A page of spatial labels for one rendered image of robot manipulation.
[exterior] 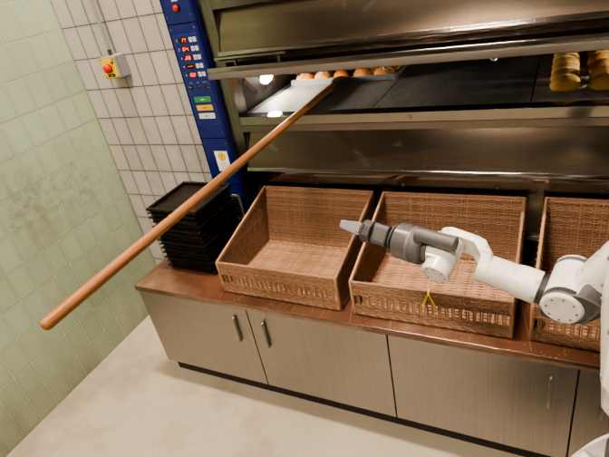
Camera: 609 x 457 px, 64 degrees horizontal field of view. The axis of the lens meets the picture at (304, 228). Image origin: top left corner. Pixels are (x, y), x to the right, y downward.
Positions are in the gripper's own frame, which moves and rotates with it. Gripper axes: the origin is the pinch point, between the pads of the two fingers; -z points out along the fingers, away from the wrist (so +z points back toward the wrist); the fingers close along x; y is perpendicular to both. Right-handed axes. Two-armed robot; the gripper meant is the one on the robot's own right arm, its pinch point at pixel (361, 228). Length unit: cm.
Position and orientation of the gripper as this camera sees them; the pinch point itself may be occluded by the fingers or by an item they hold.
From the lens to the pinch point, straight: 125.8
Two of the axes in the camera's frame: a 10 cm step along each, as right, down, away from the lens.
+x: -5.7, -1.2, -8.1
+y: -2.7, 9.6, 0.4
